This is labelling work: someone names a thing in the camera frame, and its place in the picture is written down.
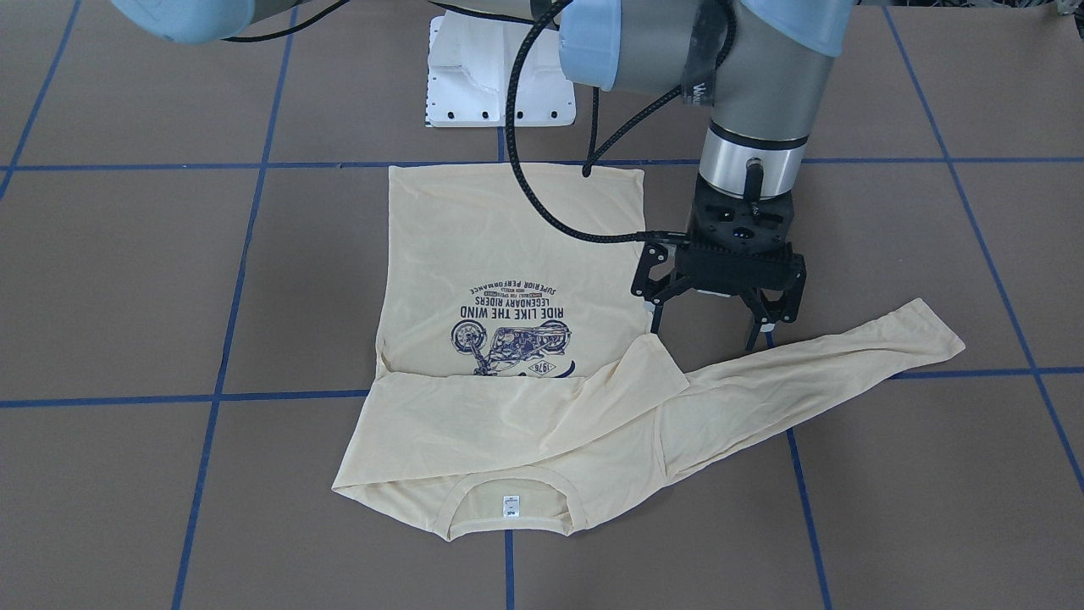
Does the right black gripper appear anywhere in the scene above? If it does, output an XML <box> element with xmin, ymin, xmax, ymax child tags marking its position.
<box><xmin>647</xmin><ymin>176</ymin><xmax>808</xmax><ymax>352</ymax></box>

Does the cream long sleeve shirt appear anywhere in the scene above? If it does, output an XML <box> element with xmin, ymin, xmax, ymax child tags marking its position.
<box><xmin>332</xmin><ymin>164</ymin><xmax>965</xmax><ymax>541</ymax></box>

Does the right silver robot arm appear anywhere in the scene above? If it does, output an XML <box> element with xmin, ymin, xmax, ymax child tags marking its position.
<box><xmin>441</xmin><ymin>1</ymin><xmax>853</xmax><ymax>348</ymax></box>

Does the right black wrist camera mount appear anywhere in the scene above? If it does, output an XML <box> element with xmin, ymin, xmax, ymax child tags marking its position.
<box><xmin>630</xmin><ymin>241</ymin><xmax>689</xmax><ymax>306</ymax></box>

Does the white central pedestal column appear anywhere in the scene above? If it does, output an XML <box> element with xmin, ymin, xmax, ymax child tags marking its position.
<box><xmin>425</xmin><ymin>12</ymin><xmax>577</xmax><ymax>128</ymax></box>

